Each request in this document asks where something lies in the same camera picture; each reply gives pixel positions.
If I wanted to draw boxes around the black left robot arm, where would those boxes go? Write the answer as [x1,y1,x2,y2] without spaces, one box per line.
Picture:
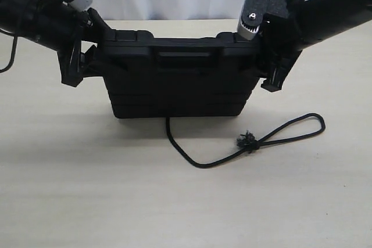
[1,0,110,87]

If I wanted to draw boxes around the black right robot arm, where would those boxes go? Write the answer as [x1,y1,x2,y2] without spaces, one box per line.
[261,0,371,92]

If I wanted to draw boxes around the black rope with loop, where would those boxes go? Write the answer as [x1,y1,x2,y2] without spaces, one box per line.
[164,113,326,170]

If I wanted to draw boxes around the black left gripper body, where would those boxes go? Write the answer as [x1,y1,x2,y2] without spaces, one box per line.
[57,8,111,87]

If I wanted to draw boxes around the black plastic carrying case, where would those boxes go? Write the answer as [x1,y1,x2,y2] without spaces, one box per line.
[98,30,261,118]

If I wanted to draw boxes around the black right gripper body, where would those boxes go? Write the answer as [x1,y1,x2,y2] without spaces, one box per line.
[255,12,302,91]

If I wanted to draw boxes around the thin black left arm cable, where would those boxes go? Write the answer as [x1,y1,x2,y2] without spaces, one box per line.
[0,0,70,74]

